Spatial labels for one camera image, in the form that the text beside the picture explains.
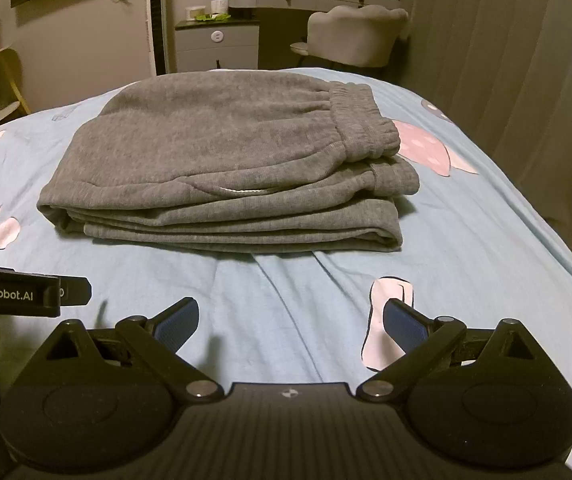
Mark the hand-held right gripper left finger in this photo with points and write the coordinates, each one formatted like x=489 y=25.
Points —
x=178 y=325

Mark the light blue printed bed sheet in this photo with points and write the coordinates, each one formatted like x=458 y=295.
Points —
x=291 y=310

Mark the grey shell-back chair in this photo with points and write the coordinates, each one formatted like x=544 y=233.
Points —
x=356 y=35

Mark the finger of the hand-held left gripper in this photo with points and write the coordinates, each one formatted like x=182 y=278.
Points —
x=75 y=291

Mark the grey curtain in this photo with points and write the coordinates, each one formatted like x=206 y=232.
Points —
x=506 y=60

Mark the white tower fan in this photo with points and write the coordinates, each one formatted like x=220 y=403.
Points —
x=155 y=15

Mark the small white box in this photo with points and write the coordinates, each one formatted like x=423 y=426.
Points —
x=196 y=12

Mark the green leafy item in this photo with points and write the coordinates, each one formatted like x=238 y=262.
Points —
x=213 y=18

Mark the grey bedside cabinet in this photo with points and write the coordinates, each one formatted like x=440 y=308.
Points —
x=216 y=47

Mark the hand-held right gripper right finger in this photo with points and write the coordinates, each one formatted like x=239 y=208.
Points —
x=406 y=325

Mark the grey pants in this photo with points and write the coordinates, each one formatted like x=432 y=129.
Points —
x=206 y=135

